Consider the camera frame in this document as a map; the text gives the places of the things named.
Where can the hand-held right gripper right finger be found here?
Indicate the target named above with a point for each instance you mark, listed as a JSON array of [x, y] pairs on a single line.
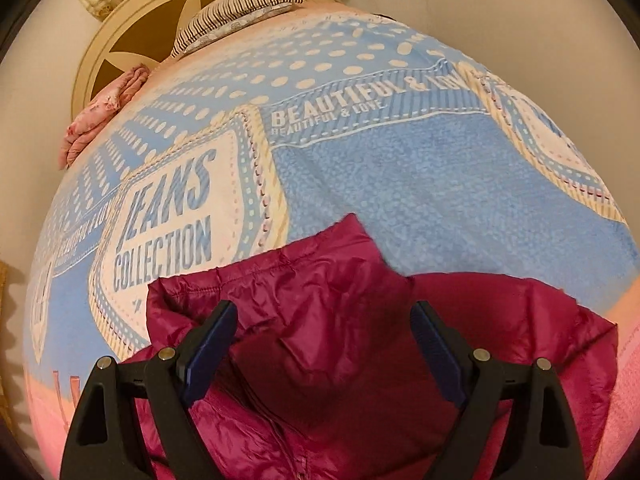
[[435, 345]]

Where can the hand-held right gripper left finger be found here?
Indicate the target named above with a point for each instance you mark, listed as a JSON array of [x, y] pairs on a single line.
[[212, 345]]

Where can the magenta puffer jacket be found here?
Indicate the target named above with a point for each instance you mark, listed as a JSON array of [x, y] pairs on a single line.
[[325, 310]]

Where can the blue and pink printed blanket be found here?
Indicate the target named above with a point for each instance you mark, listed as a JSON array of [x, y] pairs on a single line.
[[400, 170]]

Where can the pink floral folded quilt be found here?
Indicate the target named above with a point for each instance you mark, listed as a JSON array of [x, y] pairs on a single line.
[[100, 110]]

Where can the striped pillow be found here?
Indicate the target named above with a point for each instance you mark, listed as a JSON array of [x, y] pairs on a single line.
[[235, 12]]

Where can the cream wooden headboard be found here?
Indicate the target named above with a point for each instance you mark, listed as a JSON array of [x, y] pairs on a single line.
[[145, 15]]

